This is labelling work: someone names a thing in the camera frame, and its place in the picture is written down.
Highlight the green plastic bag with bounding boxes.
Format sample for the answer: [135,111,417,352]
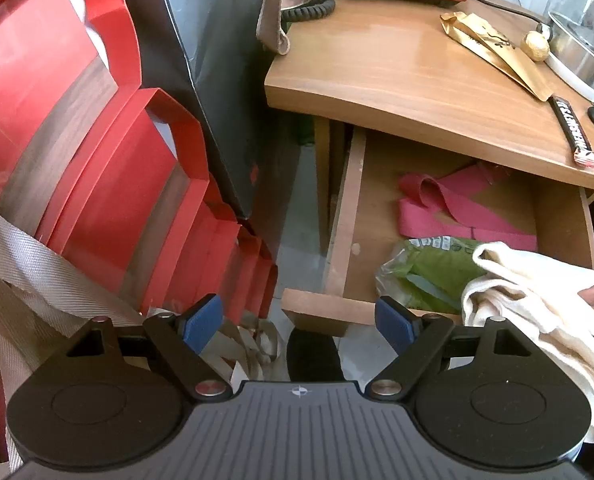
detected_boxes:
[375,235,488,314]

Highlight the wooden desk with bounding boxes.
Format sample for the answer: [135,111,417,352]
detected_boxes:
[264,0,594,261]

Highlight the wooden drawer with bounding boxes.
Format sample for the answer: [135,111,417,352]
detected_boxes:
[281,127,594,337]

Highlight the black cable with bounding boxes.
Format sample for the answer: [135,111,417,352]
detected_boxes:
[469,0,554,31]

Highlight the cream cloth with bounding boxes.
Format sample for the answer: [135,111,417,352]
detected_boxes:
[460,241,594,444]

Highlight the black paper bag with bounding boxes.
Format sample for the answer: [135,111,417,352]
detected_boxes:
[109,0,299,261]

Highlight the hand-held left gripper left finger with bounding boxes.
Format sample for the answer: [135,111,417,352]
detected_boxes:
[67,294,232,403]

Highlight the gold foil packet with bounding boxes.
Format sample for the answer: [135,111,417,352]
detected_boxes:
[439,10,556,103]

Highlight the large red paper gift bag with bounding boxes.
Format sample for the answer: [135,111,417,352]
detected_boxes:
[0,0,144,213]

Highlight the beige bag handle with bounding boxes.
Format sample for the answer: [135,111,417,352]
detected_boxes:
[256,0,292,57]

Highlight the medium red paper gift bag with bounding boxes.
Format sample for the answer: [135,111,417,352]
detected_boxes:
[36,87,212,311]

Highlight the black shoe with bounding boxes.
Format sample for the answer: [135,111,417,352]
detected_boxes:
[285,329,346,387]

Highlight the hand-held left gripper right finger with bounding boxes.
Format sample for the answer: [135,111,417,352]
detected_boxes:
[363,295,534,402]

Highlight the gold foil ball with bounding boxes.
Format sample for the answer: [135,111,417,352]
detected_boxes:
[523,30,552,64]

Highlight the small red paper gift bag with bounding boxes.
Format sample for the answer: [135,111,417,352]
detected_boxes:
[234,227,280,322]
[167,200,243,322]

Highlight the beige fabric straps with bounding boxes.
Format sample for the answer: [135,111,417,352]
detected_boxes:
[209,310,289,393]

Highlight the black coiled phone cord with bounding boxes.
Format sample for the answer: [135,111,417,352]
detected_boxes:
[280,0,364,24]

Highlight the pink fabric strap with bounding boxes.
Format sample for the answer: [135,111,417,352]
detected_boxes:
[398,164,539,252]

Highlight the dark chocolate bar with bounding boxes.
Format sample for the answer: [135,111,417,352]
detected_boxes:
[549,94,594,170]

